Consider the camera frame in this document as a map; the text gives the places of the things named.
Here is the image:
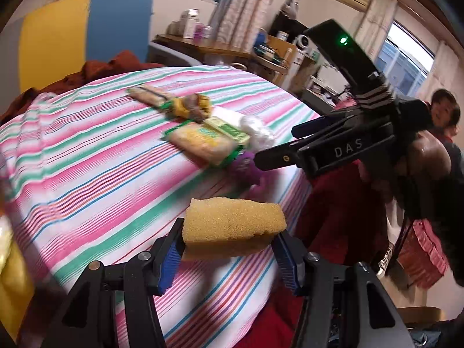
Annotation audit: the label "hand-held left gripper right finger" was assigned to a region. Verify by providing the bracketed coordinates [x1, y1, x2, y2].
[271, 230, 416, 348]

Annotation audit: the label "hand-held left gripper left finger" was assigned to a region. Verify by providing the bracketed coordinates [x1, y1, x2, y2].
[40, 217, 187, 348]

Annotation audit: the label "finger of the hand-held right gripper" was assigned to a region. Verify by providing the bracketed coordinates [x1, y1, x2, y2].
[292, 110, 354, 140]
[254, 138, 327, 171]

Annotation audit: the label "purple soft toy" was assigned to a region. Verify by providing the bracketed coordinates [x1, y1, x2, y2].
[229, 151, 267, 189]

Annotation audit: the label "green label packet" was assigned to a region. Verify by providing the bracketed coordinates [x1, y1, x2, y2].
[203, 116, 251, 145]

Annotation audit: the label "yellow sponge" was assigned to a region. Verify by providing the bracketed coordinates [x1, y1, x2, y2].
[181, 196, 287, 262]

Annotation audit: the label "yellow packet green edges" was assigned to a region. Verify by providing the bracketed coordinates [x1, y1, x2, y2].
[164, 122, 244, 168]

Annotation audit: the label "brown yellow bundle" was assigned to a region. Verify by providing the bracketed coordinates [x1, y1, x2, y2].
[171, 93, 213, 121]

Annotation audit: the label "long cream packet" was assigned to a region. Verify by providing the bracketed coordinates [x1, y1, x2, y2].
[127, 84, 172, 108]

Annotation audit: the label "gold tin box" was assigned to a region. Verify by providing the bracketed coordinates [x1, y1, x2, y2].
[0, 221, 35, 341]

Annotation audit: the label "person's right forearm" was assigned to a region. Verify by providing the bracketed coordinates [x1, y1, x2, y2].
[402, 141, 464, 287]

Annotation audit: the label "person's right hand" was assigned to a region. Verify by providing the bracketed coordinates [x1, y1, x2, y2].
[393, 130, 453, 207]

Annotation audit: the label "person's red clothing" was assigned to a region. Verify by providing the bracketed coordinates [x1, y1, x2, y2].
[232, 159, 390, 348]

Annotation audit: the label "white round device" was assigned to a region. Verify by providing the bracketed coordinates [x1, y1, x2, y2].
[295, 34, 314, 53]

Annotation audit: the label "bright sliding window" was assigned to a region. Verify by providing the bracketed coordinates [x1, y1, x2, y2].
[375, 22, 436, 98]

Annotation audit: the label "black box appliance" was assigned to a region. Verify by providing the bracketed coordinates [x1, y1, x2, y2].
[270, 10, 309, 44]

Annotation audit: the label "cream curtain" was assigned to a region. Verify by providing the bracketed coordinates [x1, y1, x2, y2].
[357, 0, 399, 57]

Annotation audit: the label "wooden desk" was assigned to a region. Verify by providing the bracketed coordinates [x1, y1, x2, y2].
[152, 34, 316, 95]

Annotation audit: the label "red striped basket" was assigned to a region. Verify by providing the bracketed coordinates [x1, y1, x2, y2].
[397, 219, 452, 291]

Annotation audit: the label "wooden stool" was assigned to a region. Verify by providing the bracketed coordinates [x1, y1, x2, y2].
[397, 306, 441, 329]

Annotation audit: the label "pale patterned curtain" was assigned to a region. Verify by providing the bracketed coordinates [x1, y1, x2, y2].
[208, 0, 301, 57]

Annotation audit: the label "white box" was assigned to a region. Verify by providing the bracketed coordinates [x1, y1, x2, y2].
[179, 9, 200, 39]

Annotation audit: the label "dark red blanket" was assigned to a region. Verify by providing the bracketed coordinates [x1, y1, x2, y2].
[0, 50, 165, 126]

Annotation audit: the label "grey yellow blue headboard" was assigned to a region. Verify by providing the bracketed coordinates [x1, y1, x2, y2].
[0, 0, 153, 93]

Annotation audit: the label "grey curved bed rail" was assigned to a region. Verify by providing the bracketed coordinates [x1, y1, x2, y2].
[148, 41, 204, 68]

